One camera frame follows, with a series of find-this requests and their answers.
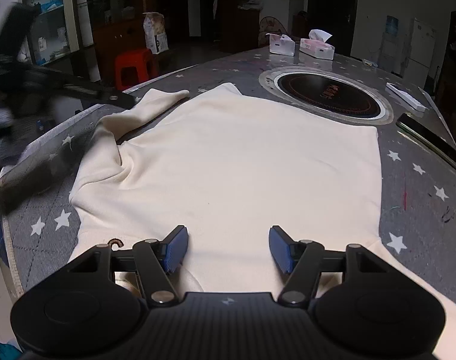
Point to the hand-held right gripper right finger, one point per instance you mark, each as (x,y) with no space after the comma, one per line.
(281,250)

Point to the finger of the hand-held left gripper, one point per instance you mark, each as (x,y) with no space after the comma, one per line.
(100,92)

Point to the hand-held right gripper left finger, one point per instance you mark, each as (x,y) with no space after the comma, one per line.
(177,249)

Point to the cream sweater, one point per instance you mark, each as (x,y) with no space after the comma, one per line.
(231,165)

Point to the red plastic stool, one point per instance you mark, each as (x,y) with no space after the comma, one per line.
(132,60)

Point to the glass-door display cabinet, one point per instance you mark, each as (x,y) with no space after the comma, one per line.
(51,26)

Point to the white paper bag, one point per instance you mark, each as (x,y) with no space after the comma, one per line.
(156,33)

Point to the grey star-print tablecloth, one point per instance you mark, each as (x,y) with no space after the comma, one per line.
(51,240)

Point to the round built-in cooktop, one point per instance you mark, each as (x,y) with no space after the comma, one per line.
(325,93)

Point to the black smartphone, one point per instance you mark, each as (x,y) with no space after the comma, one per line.
(428,140)

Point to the pink tissue pack near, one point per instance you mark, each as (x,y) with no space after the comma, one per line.
(281,47)

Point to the white remote control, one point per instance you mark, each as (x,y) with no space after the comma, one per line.
(404,96)

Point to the pink tissue box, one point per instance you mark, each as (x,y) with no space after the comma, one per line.
(317,48)

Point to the water dispenser with blue bottle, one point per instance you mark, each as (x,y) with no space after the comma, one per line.
(391,33)

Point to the dark wooden door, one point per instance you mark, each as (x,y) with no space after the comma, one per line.
(331,11)

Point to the white refrigerator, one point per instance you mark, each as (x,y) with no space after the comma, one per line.
(423,43)

